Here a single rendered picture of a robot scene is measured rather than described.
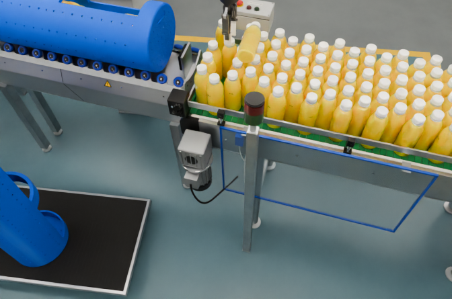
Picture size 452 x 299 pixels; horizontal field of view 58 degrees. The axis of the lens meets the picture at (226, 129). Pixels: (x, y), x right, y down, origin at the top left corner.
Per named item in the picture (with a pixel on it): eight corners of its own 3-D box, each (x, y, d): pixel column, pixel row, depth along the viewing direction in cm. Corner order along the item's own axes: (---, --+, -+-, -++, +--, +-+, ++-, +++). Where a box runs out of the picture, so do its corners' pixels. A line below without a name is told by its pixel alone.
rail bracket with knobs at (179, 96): (177, 101, 172) (174, 84, 163) (193, 104, 170) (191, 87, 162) (169, 118, 166) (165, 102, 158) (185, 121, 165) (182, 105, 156)
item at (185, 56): (187, 62, 181) (185, 41, 171) (193, 64, 181) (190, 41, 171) (180, 78, 176) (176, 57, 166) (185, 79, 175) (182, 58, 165)
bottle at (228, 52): (240, 70, 182) (240, 38, 167) (235, 81, 178) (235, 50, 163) (225, 67, 183) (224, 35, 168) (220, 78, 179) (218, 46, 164)
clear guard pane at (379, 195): (224, 187, 196) (221, 127, 157) (393, 230, 182) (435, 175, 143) (224, 189, 196) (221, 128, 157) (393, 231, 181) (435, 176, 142)
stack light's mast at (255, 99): (246, 120, 139) (247, 89, 126) (264, 124, 138) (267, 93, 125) (241, 134, 136) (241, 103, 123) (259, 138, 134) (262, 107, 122)
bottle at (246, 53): (235, 50, 152) (245, 19, 163) (237, 64, 157) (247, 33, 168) (253, 50, 150) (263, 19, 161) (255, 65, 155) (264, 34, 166)
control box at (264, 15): (231, 14, 190) (231, -6, 181) (273, 21, 186) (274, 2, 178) (224, 27, 184) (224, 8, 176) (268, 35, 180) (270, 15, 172)
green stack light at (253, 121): (246, 109, 134) (247, 99, 130) (265, 113, 133) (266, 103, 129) (241, 123, 131) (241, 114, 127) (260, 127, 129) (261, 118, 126)
